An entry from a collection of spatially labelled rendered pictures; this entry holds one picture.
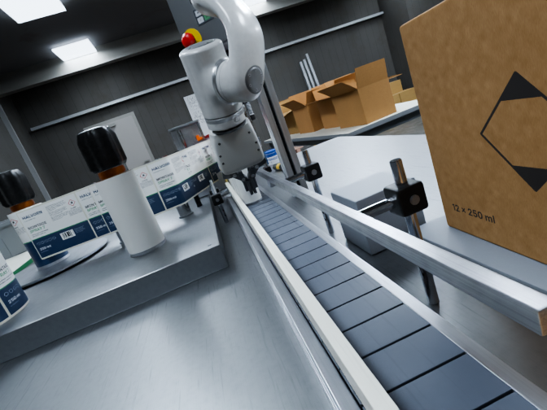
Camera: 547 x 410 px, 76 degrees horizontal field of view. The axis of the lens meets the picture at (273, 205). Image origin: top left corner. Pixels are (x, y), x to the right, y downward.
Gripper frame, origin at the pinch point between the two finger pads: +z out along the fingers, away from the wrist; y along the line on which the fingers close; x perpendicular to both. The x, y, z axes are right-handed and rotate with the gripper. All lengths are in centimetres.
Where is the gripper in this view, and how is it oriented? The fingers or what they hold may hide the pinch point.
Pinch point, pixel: (250, 184)
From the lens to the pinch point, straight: 82.8
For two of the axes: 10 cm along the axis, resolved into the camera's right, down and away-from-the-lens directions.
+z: 2.6, 7.9, 5.6
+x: 3.1, 4.8, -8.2
